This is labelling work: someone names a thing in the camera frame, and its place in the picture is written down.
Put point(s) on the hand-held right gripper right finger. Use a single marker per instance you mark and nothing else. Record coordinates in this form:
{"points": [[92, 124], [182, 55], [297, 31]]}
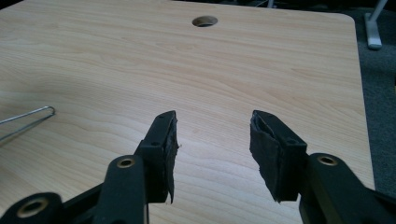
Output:
{"points": [[277, 155]]}

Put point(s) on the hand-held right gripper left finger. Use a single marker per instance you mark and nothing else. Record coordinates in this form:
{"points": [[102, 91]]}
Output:
{"points": [[158, 149]]}

